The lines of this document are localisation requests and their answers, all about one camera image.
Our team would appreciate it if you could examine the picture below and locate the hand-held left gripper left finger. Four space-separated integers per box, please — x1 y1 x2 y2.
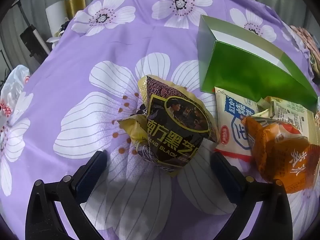
25 151 108 240

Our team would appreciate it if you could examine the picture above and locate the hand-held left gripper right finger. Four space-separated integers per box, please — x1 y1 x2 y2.
210 152 293 240

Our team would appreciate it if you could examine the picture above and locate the white and blue snack packet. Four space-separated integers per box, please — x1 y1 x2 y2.
214 86 259 163

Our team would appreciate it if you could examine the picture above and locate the orange cracker snack packet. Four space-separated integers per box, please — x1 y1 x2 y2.
244 116 320 194

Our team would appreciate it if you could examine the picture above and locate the black and yellow snack packet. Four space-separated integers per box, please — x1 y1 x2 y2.
117 75 220 178

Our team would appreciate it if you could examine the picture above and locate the beige snack packet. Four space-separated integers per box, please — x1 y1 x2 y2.
265 96 318 143

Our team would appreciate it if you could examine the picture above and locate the green cardboard box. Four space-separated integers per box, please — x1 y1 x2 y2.
197 15 319 113

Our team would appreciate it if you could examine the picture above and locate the white plastic bag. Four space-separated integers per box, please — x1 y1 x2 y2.
0 65 32 130

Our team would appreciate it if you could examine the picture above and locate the purple floral blanket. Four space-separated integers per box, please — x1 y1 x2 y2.
0 0 320 240

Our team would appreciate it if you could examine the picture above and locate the black box-shaped device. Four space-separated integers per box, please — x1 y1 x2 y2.
20 24 50 60

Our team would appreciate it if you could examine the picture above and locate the pink floral cloth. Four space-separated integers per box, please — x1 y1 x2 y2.
290 25 320 80

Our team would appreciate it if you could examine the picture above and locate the white cylinder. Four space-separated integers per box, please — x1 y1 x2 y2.
45 1 68 43

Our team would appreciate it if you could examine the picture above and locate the grey curtain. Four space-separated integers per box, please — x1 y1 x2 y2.
0 0 65 70

